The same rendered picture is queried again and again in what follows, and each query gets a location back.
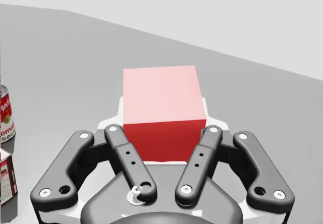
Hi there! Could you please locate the dark red carton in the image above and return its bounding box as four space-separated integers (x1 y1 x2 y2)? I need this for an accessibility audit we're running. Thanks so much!
0 148 19 206

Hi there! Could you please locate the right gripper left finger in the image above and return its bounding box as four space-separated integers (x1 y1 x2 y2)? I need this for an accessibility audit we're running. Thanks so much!
30 95 157 212

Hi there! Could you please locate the red and white can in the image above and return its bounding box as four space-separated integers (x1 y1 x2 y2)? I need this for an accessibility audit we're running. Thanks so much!
0 84 16 144

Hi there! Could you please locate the pink cube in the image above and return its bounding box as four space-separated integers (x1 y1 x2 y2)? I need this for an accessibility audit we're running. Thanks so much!
123 65 207 162

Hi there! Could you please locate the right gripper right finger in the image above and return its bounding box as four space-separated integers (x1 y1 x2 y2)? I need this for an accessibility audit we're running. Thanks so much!
175 97 295 213

